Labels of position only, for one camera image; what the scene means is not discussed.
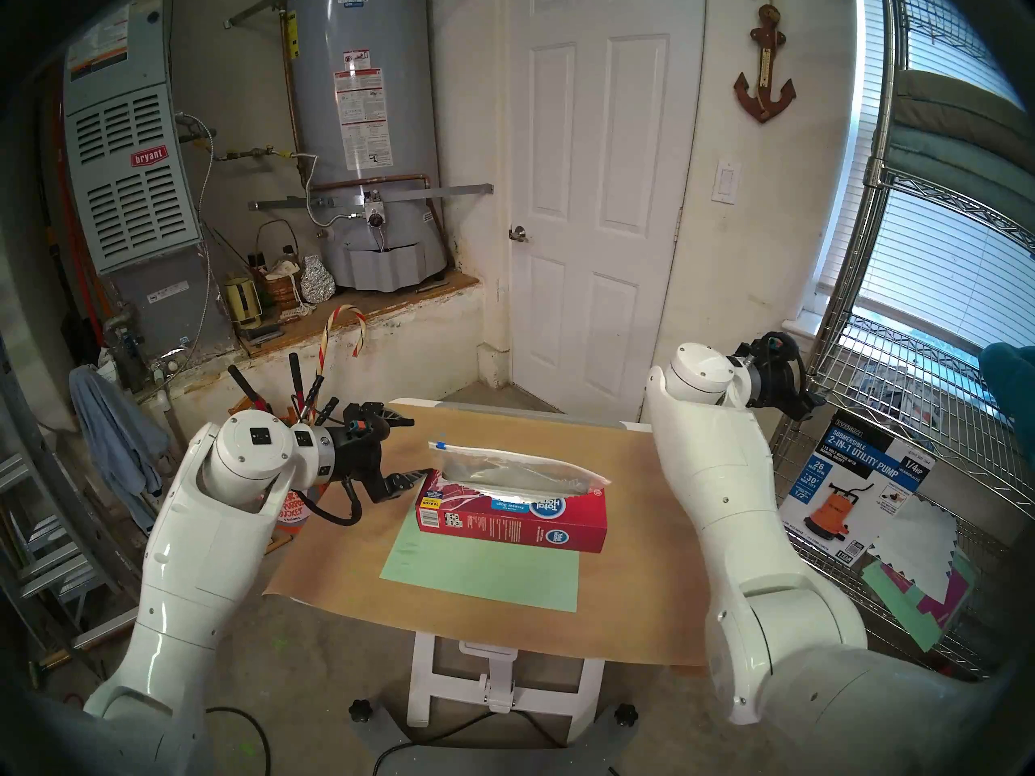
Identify white window blinds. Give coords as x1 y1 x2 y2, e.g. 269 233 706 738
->
817 0 1035 355

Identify blue cloth rag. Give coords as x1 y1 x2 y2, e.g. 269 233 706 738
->
69 365 171 533

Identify orange plastic bucket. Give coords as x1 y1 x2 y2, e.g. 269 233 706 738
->
275 483 324 537

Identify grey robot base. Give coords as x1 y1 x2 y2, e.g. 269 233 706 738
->
352 698 640 776

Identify foil wrapped object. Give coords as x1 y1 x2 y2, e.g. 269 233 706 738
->
299 255 336 305

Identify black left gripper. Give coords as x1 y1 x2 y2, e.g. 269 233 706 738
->
323 403 435 504

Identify pale green seat cushion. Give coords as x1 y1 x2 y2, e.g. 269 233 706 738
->
885 128 1035 234

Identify black floor cable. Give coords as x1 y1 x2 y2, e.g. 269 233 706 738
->
206 706 272 776

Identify utility pump cardboard box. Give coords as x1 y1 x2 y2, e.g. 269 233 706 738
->
776 411 939 569

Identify pink paper on shelf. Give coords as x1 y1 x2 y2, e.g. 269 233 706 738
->
889 552 975 630

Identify green paper on shelf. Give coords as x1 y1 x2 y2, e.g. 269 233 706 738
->
860 560 943 652

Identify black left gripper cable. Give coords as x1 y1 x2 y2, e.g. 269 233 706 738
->
303 475 362 528

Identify clear ziplock bag blue slider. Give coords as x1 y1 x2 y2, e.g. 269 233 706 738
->
427 439 613 496

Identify rusty anchor wall thermometer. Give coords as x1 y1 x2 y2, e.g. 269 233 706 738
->
733 0 798 124

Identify yellow green canister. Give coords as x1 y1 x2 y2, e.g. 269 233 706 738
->
222 275 264 331

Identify grey water heater tank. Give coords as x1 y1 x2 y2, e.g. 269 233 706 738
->
279 0 454 292

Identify metal heater strap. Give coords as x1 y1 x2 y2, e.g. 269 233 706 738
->
248 183 494 211

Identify chrome wire shelf rack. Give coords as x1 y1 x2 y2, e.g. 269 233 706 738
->
748 0 1035 686

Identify teal fabric object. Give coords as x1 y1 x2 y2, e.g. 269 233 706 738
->
978 342 1035 444

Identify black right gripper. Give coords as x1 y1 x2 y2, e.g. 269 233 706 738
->
736 332 826 421

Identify raised wood topped platform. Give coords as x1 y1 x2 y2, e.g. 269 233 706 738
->
133 269 486 411

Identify striped candy cane decoration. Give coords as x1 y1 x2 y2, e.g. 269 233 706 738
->
315 304 369 395

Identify wicker basket with handle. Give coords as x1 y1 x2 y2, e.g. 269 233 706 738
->
255 219 304 310

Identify white folding table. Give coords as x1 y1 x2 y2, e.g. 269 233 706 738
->
388 394 654 744

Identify light green paper sheet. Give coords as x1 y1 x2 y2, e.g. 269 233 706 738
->
379 504 581 614

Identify white zigzag edged paper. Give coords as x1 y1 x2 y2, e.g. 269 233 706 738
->
869 496 963 593

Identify red freezer bag box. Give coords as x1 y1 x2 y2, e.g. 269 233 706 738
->
415 469 609 554

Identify grey bryant furnace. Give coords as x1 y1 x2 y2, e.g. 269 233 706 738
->
61 0 239 371

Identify olive seat cushion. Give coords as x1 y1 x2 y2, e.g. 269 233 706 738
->
893 70 1035 161

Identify white panel door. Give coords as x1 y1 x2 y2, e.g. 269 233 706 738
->
505 0 706 421

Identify aluminium ladder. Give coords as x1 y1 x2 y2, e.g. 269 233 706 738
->
0 338 138 662

